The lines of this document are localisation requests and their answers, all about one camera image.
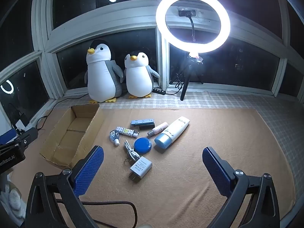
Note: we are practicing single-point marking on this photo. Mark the beige mat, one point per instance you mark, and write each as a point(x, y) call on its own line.
point(178, 194)

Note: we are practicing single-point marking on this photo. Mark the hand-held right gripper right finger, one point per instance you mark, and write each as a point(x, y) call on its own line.
point(217, 171)

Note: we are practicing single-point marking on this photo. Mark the cardboard box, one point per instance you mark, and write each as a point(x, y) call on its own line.
point(71, 133)

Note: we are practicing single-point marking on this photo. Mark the small penguin plush toy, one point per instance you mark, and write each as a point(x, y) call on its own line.
point(137, 78)

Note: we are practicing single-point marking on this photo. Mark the black gooseneck phone clamp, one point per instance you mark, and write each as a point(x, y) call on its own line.
point(186, 13)

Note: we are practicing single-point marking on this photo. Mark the black tripod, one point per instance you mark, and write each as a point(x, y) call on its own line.
point(184, 87)

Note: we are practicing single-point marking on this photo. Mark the small pink bottle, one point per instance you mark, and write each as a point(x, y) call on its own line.
point(159, 128)

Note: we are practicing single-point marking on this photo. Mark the large penguin plush toy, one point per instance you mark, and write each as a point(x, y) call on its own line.
point(99, 80)

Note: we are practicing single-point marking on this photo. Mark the white power adapter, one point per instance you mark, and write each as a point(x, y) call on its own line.
point(20, 125)

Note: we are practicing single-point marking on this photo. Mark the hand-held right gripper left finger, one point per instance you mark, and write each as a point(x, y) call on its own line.
point(89, 168)

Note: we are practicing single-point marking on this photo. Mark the patterned white lighter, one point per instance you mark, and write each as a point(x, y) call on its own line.
point(125, 131)

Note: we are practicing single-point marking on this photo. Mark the blue round tin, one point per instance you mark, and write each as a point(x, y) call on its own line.
point(143, 144)

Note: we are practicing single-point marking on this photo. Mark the white charger plug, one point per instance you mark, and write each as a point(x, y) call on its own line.
point(141, 167)

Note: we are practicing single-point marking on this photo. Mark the white sunscreen tube blue cap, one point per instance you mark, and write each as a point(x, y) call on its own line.
point(175, 129)

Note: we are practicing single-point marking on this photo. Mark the small black box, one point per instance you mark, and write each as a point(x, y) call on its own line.
point(147, 126)

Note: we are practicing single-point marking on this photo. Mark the black inline remote control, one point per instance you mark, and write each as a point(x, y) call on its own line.
point(159, 91)

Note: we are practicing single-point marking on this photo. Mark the white fuzzy cloth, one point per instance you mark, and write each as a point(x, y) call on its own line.
point(11, 199)

